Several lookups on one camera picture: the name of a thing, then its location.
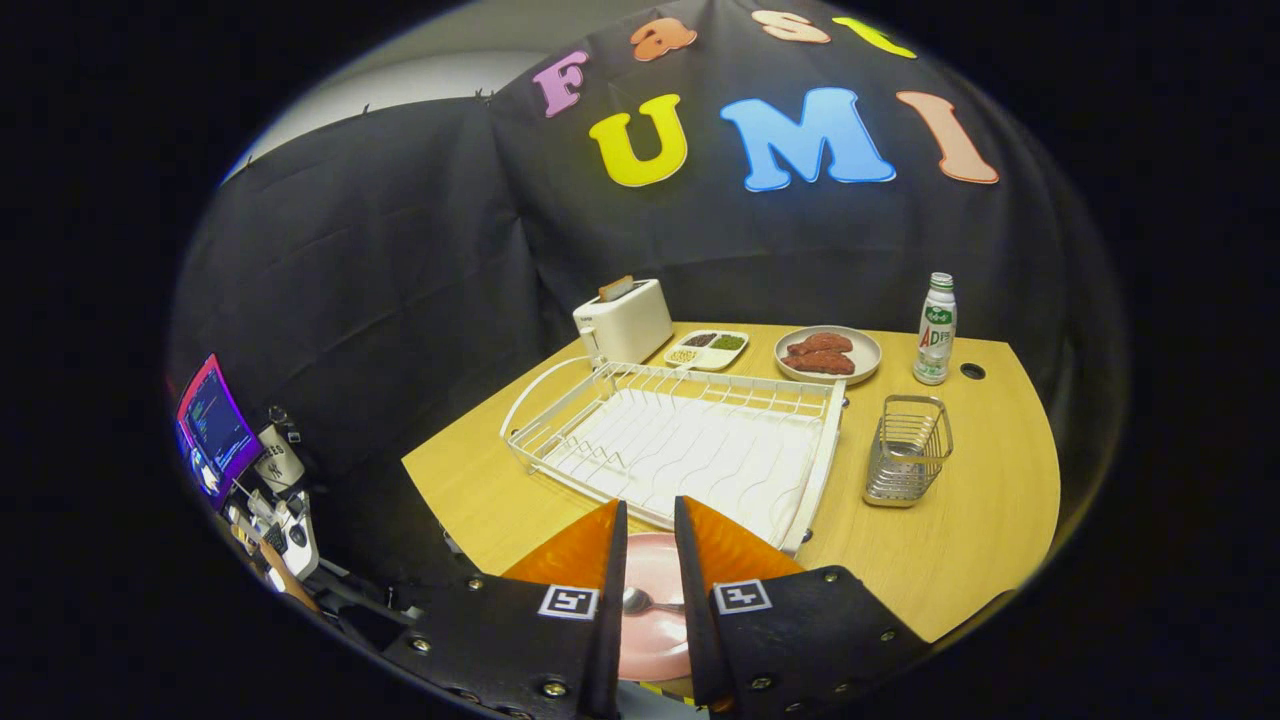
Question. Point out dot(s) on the white side desk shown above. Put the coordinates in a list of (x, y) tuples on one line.
[(305, 556)]

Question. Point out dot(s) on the white toaster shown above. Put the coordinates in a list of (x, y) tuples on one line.
[(630, 325)]

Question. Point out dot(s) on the white drip tray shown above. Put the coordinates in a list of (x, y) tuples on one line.
[(700, 470)]

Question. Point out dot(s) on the grey food plate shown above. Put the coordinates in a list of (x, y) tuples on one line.
[(866, 355)]

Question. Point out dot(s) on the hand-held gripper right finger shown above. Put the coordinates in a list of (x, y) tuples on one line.
[(790, 640)]

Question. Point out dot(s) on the pink plate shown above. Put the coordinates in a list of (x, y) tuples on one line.
[(650, 560)]

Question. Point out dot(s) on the toast slice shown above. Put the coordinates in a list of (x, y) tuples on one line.
[(615, 288)]

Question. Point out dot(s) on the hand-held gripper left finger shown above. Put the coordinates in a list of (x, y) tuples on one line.
[(530, 650)]

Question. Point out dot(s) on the computer monitor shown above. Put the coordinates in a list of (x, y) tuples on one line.
[(215, 425)]

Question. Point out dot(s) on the white plastic drink bottle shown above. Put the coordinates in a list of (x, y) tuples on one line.
[(935, 345)]

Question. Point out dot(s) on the white three-compartment condiment dish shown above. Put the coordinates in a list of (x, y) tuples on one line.
[(712, 358)]

